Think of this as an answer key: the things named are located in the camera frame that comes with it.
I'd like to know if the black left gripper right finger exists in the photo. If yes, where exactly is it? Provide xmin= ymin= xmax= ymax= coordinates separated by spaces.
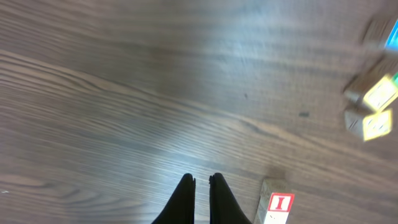
xmin=209 ymin=173 xmax=251 ymax=224

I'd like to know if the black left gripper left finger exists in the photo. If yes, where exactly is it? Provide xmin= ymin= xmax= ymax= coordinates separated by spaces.
xmin=152 ymin=174 xmax=196 ymax=224

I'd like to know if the red letter wooden block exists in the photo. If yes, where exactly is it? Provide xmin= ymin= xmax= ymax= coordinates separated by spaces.
xmin=253 ymin=178 xmax=295 ymax=224

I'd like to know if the yellow wooden block lower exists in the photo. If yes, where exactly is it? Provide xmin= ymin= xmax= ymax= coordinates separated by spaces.
xmin=344 ymin=107 xmax=393 ymax=141

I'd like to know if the yellow wooden block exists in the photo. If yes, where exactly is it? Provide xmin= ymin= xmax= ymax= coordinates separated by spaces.
xmin=343 ymin=57 xmax=397 ymax=112
xmin=344 ymin=107 xmax=393 ymax=141

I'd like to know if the yellow wooden block upper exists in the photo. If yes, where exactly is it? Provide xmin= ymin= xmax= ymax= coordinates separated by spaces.
xmin=343 ymin=57 xmax=397 ymax=112

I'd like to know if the green letter wooden block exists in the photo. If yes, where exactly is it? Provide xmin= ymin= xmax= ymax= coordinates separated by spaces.
xmin=392 ymin=73 xmax=398 ymax=87

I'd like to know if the blue letter wooden block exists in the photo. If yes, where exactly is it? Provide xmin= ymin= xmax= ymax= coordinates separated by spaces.
xmin=360 ymin=17 xmax=398 ymax=52

